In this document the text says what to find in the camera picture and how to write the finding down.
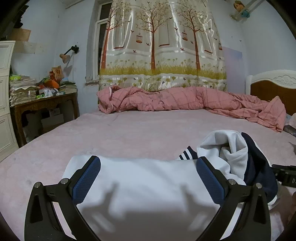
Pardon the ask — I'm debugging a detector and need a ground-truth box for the white navy varsity jacket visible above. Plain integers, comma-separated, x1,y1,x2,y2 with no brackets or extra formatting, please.
77,130,279,240

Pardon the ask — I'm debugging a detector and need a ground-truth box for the pink plaid quilt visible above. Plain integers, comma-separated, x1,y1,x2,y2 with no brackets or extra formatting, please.
97,85,286,132

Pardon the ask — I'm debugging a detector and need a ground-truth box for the white cabinet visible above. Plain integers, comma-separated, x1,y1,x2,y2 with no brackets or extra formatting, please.
0,41,19,161

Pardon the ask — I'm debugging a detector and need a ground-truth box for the white wooden headboard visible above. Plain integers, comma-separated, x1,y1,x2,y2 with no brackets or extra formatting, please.
245,69,295,101

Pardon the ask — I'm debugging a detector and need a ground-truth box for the dark wooden side table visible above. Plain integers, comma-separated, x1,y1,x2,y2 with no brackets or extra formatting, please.
10,93,80,148

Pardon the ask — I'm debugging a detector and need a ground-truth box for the pink bed sheet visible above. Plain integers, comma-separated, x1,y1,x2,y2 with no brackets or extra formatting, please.
1,109,295,240

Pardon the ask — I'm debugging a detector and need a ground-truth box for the stack of papers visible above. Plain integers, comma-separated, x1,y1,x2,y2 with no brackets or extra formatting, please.
9,74,39,107

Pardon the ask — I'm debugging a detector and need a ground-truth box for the orange toy clutter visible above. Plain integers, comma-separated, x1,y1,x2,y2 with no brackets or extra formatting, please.
36,66,77,99

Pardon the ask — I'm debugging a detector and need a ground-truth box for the tree print curtain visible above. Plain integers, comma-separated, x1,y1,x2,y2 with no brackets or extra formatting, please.
99,1,227,91

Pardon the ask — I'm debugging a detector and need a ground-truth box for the wall mounted desk lamp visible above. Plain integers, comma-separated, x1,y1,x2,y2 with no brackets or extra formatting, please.
59,45,80,64

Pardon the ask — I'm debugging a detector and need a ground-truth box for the wall shelf with toys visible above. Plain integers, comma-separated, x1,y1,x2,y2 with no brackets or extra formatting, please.
230,0,264,22

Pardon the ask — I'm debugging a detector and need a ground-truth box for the window frame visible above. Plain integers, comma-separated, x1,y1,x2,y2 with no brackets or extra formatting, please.
84,1,112,86

